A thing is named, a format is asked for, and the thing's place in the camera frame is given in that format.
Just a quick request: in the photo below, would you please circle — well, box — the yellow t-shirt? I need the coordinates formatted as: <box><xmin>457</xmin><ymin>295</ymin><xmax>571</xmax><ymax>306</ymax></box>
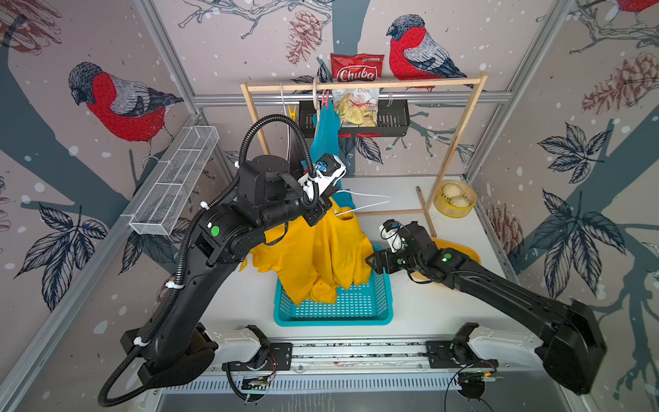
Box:
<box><xmin>250</xmin><ymin>202</ymin><xmax>374</xmax><ymax>306</ymax></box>

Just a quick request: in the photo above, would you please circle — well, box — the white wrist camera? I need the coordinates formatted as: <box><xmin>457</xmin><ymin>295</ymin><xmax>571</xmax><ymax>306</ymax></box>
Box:
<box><xmin>379</xmin><ymin>219</ymin><xmax>404</xmax><ymax>252</ymax></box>
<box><xmin>298</xmin><ymin>154</ymin><xmax>347</xmax><ymax>201</ymax></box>

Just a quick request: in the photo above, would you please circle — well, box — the white wire wall shelf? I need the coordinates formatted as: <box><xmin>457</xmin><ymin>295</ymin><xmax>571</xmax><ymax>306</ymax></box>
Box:
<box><xmin>129</xmin><ymin>125</ymin><xmax>219</xmax><ymax>236</ymax></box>

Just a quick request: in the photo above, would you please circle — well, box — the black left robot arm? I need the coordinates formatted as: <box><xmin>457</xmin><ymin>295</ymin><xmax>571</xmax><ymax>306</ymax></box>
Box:
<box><xmin>98</xmin><ymin>114</ymin><xmax>331</xmax><ymax>407</ymax></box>

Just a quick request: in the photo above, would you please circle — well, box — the wooden clothes rack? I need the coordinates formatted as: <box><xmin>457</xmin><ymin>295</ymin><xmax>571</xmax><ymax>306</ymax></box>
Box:
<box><xmin>240</xmin><ymin>71</ymin><xmax>488</xmax><ymax>238</ymax></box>

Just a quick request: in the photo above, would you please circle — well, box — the yellow clothespin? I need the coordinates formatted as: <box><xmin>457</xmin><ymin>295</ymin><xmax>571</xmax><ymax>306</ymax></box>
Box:
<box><xmin>287</xmin><ymin>106</ymin><xmax>298</xmax><ymax>121</ymax></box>

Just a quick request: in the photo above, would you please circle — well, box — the teal t-shirt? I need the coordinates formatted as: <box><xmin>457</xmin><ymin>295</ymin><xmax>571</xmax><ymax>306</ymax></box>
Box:
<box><xmin>309</xmin><ymin>98</ymin><xmax>355</xmax><ymax>221</ymax></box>

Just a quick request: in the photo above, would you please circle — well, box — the pink-grey t-shirt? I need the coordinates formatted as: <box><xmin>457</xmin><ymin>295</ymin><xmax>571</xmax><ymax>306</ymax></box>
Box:
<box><xmin>288</xmin><ymin>120</ymin><xmax>307</xmax><ymax>179</ymax></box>

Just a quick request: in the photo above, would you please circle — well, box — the yellow plastic tray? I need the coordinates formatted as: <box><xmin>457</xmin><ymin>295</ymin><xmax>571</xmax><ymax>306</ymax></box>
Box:
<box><xmin>408</xmin><ymin>238</ymin><xmax>482</xmax><ymax>284</ymax></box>

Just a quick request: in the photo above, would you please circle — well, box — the red clothespin on rod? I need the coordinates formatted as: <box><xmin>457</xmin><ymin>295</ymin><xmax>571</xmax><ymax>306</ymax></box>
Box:
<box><xmin>320</xmin><ymin>89</ymin><xmax>332</xmax><ymax>109</ymax></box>

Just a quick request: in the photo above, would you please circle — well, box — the black wall basket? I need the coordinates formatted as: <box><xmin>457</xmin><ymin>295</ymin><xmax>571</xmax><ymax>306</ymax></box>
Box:
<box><xmin>297</xmin><ymin>98</ymin><xmax>411</xmax><ymax>138</ymax></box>

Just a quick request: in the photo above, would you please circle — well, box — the yellow bowl with buns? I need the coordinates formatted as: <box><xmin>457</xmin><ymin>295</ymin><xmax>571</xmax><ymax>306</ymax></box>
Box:
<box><xmin>433</xmin><ymin>180</ymin><xmax>477</xmax><ymax>219</ymax></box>

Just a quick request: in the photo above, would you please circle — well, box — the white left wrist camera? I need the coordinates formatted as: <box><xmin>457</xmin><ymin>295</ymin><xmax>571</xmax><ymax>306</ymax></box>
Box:
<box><xmin>298</xmin><ymin>154</ymin><xmax>347</xmax><ymax>201</ymax></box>

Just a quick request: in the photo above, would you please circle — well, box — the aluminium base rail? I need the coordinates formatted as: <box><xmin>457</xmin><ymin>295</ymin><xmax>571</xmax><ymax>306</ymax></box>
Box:
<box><xmin>190</xmin><ymin>332</ymin><xmax>555</xmax><ymax>400</ymax></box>

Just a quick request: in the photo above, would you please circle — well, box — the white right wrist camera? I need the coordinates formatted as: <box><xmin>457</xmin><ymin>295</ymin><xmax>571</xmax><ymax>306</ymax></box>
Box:
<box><xmin>379</xmin><ymin>219</ymin><xmax>404</xmax><ymax>252</ymax></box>

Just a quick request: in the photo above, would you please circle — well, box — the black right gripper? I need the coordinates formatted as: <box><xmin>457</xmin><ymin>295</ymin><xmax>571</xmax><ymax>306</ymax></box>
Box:
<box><xmin>362</xmin><ymin>246</ymin><xmax>424</xmax><ymax>276</ymax></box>

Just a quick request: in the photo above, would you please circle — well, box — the red Chuba chips bag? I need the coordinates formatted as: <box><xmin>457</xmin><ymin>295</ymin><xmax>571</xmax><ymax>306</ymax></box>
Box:
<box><xmin>331</xmin><ymin>53</ymin><xmax>384</xmax><ymax>127</ymax></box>

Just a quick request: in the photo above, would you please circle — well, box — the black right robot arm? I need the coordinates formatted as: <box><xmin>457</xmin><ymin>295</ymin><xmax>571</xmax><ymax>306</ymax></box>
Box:
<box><xmin>366</xmin><ymin>220</ymin><xmax>607</xmax><ymax>395</ymax></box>

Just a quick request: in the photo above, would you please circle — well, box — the white wire hanger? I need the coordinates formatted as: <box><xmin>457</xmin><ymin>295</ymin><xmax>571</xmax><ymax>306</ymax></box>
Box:
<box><xmin>335</xmin><ymin>189</ymin><xmax>391</xmax><ymax>216</ymax></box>

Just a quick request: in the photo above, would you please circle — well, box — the wooden ring hanger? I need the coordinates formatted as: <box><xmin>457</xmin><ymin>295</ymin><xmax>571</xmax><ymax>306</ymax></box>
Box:
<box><xmin>312</xmin><ymin>77</ymin><xmax>321</xmax><ymax>113</ymax></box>

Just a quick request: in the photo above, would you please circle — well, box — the teal plastic laundry basket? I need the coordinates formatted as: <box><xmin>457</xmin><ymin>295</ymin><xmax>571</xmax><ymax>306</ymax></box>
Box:
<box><xmin>273</xmin><ymin>272</ymin><xmax>394</xmax><ymax>327</ymax></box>

